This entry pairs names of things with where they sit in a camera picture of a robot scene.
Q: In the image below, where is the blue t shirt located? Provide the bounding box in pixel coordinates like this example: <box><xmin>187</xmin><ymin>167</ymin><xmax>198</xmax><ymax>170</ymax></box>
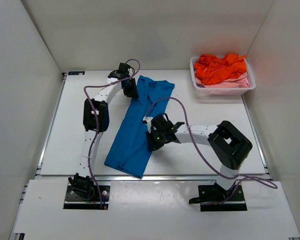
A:
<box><xmin>104</xmin><ymin>76</ymin><xmax>175</xmax><ymax>178</ymax></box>

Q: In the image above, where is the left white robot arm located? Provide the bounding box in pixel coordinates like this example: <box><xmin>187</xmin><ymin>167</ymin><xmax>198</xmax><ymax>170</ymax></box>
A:
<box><xmin>68</xmin><ymin>59</ymin><xmax>139</xmax><ymax>202</ymax></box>

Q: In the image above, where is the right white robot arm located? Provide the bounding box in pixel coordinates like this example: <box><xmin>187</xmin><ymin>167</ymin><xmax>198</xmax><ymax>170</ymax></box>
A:
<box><xmin>142</xmin><ymin>113</ymin><xmax>253</xmax><ymax>205</ymax></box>

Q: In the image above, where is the black label sticker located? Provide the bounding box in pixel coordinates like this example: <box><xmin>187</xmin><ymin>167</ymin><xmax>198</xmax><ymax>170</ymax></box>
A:
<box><xmin>67</xmin><ymin>71</ymin><xmax>85</xmax><ymax>76</ymax></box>

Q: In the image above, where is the white plastic basket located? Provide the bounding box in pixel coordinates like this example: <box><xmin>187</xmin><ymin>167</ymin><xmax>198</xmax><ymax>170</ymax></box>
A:
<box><xmin>189</xmin><ymin>56</ymin><xmax>256</xmax><ymax>98</ymax></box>

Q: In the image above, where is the orange t shirt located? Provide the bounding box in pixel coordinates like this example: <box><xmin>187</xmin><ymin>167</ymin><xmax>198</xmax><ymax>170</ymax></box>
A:
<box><xmin>193</xmin><ymin>53</ymin><xmax>247</xmax><ymax>86</ymax></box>

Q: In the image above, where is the pink t shirt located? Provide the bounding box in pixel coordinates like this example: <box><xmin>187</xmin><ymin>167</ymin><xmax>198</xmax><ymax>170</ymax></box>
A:
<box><xmin>195</xmin><ymin>72</ymin><xmax>251</xmax><ymax>88</ymax></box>

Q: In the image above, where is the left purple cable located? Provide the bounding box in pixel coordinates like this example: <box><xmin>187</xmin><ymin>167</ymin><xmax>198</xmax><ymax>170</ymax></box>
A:
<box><xmin>82</xmin><ymin>58</ymin><xmax>141</xmax><ymax>210</ymax></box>

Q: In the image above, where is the purple cable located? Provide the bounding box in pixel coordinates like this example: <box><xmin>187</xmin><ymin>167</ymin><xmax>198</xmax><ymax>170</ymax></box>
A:
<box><xmin>144</xmin><ymin>96</ymin><xmax>279</xmax><ymax>206</ymax></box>
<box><xmin>82</xmin><ymin>58</ymin><xmax>141</xmax><ymax>210</ymax></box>

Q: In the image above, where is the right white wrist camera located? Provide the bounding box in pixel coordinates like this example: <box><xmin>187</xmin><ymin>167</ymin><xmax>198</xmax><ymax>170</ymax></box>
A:
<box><xmin>142</xmin><ymin>116</ymin><xmax>153</xmax><ymax>125</ymax></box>

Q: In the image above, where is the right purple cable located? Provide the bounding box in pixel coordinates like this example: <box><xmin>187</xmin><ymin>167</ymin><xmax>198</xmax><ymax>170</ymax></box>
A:
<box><xmin>144</xmin><ymin>96</ymin><xmax>279</xmax><ymax>206</ymax></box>

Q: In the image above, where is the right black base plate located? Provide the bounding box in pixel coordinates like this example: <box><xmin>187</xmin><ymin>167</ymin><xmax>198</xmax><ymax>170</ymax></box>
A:
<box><xmin>198</xmin><ymin>184</ymin><xmax>248</xmax><ymax>212</ymax></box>

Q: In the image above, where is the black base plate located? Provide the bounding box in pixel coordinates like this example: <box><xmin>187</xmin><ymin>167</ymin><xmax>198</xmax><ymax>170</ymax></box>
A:
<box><xmin>198</xmin><ymin>184</ymin><xmax>248</xmax><ymax>212</ymax></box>
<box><xmin>63</xmin><ymin>182</ymin><xmax>111</xmax><ymax>210</ymax></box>

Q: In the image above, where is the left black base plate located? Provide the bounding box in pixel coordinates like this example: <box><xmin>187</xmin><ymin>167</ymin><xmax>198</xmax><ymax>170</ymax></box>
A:
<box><xmin>63</xmin><ymin>182</ymin><xmax>111</xmax><ymax>210</ymax></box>

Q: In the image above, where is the aluminium table rail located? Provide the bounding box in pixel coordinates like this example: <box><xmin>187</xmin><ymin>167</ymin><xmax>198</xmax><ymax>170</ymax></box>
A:
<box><xmin>34</xmin><ymin>174</ymin><xmax>271</xmax><ymax>181</ymax></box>

